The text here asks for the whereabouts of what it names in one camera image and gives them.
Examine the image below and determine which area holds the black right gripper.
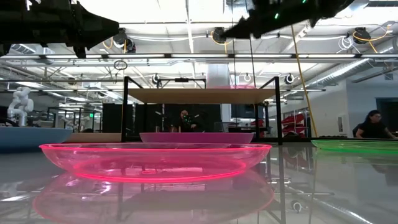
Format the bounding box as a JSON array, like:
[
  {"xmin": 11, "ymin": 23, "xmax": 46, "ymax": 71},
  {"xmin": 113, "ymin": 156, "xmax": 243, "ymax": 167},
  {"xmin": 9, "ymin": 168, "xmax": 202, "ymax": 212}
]
[{"xmin": 221, "ymin": 0, "xmax": 315, "ymax": 40}]

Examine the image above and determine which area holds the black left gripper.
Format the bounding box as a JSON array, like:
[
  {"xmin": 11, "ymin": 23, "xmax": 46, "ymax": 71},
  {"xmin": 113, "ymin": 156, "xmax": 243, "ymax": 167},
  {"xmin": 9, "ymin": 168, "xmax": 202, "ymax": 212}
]
[{"xmin": 0, "ymin": 0, "xmax": 121, "ymax": 58}]

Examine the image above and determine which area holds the tan plastic plate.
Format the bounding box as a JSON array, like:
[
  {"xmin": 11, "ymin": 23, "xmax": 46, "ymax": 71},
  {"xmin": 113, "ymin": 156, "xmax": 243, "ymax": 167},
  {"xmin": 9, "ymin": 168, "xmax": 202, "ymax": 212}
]
[{"xmin": 63, "ymin": 133, "xmax": 123, "ymax": 144}]

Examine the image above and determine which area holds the magenta plastic plate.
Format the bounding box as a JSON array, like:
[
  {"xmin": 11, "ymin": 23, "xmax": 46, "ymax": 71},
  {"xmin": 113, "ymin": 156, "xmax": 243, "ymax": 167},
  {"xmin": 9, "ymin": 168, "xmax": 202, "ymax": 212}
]
[{"xmin": 139, "ymin": 132, "xmax": 254, "ymax": 144}]

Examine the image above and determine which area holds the pink transparent plastic plate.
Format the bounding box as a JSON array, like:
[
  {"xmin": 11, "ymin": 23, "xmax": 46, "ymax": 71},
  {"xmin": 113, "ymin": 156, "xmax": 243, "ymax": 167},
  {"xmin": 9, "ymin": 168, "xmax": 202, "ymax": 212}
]
[{"xmin": 39, "ymin": 142, "xmax": 273, "ymax": 184}]

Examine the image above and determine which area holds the green transparent plastic plate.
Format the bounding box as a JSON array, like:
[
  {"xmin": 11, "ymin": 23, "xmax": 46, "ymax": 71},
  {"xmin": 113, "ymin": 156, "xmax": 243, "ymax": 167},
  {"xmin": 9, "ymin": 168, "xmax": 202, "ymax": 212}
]
[{"xmin": 311, "ymin": 139, "xmax": 398, "ymax": 156}]

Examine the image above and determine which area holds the person behind shelf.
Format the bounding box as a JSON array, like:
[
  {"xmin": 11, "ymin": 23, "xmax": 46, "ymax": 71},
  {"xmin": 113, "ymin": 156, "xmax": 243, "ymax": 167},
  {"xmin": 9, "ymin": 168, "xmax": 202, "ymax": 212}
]
[{"xmin": 172, "ymin": 108, "xmax": 208, "ymax": 133}]

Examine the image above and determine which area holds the red storage bin rack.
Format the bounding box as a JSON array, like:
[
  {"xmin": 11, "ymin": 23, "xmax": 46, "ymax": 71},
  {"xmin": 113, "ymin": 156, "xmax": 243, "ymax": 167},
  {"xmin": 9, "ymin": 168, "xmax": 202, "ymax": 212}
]
[{"xmin": 280, "ymin": 113, "xmax": 309, "ymax": 135}]

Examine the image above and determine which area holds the blue bowl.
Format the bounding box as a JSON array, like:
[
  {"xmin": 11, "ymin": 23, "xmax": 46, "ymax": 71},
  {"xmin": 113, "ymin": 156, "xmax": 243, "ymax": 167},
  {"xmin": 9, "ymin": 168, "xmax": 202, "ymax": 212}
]
[{"xmin": 0, "ymin": 126, "xmax": 73, "ymax": 153}]

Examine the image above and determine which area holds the person at desk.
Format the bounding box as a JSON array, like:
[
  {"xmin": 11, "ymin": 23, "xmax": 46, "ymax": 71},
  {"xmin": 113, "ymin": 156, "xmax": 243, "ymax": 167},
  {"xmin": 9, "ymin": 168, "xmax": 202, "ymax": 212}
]
[{"xmin": 355, "ymin": 110, "xmax": 398, "ymax": 139}]

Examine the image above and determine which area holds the black ceiling cable reel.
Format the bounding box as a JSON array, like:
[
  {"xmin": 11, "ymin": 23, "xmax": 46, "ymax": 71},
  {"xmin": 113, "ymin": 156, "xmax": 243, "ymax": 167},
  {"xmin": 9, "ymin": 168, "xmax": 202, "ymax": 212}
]
[
  {"xmin": 112, "ymin": 27, "xmax": 137, "ymax": 54},
  {"xmin": 212, "ymin": 27, "xmax": 228, "ymax": 45},
  {"xmin": 353, "ymin": 27, "xmax": 372, "ymax": 45}
]

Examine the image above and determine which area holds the black hanging cable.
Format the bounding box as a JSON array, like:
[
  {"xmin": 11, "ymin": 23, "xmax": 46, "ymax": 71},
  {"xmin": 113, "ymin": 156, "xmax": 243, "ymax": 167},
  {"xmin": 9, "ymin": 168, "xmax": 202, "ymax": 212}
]
[{"xmin": 248, "ymin": 34, "xmax": 257, "ymax": 88}]

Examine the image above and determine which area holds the black frame wooden shelf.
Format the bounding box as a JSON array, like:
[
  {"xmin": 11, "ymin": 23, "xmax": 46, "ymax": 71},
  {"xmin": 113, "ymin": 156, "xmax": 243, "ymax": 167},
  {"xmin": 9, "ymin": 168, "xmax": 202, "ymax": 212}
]
[{"xmin": 120, "ymin": 75, "xmax": 284, "ymax": 146}]

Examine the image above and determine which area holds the yellow hanging cable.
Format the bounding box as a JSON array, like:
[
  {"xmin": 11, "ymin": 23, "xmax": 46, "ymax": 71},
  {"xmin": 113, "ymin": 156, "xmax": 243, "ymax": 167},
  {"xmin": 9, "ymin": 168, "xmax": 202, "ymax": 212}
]
[{"xmin": 290, "ymin": 24, "xmax": 319, "ymax": 138}]

